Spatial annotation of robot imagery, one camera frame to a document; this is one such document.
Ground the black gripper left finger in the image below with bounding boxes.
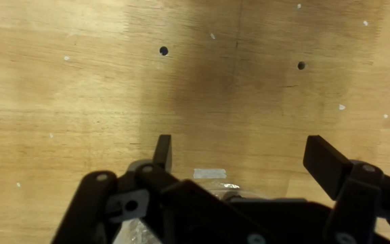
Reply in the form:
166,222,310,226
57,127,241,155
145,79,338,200
51,132,192,244

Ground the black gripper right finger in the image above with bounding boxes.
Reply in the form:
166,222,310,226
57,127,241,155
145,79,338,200
302,134,390,244

